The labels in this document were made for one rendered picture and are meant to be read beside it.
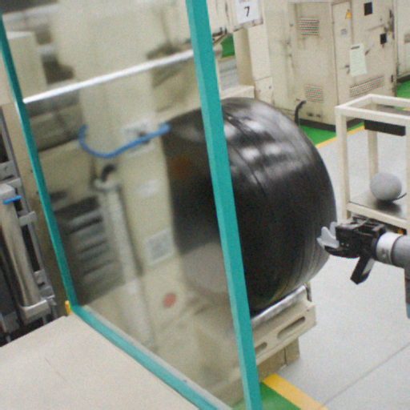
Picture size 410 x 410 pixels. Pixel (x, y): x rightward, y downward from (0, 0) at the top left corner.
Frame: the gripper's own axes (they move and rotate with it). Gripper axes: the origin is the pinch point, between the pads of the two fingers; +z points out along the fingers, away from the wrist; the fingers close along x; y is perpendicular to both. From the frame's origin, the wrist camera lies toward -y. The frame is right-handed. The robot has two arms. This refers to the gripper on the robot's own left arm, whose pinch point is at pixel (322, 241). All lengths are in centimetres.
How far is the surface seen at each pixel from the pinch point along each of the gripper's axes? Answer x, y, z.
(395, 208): -202, -89, 135
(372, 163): -223, -67, 165
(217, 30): -14, 56, 43
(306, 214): 3.4, 9.1, 0.4
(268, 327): 9.5, -26.7, 17.7
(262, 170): 11.2, 23.1, 4.7
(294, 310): -1.6, -26.8, 18.2
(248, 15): -27, 57, 42
